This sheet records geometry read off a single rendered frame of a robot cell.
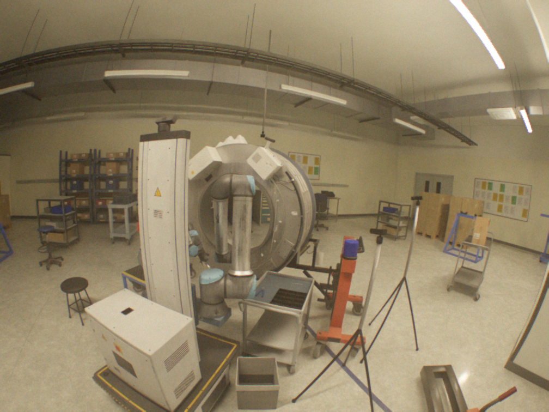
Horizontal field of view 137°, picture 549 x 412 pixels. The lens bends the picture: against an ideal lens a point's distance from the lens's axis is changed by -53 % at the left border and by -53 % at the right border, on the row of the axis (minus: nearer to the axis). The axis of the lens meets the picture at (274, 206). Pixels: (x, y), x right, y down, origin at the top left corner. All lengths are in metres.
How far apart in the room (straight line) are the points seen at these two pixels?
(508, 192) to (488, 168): 1.19
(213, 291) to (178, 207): 0.52
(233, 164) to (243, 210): 1.01
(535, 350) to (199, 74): 6.63
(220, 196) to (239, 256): 0.36
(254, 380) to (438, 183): 9.82
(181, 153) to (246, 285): 0.80
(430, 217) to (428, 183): 3.22
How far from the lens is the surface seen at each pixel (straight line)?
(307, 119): 8.65
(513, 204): 9.44
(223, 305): 1.46
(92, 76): 5.75
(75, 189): 7.57
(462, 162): 10.15
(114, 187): 7.04
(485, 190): 9.71
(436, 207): 7.64
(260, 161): 2.00
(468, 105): 5.90
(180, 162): 1.16
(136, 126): 7.64
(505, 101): 5.68
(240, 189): 1.30
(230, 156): 2.26
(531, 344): 2.79
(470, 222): 7.18
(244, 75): 5.41
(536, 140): 9.61
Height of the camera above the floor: 1.58
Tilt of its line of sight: 8 degrees down
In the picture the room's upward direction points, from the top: 3 degrees clockwise
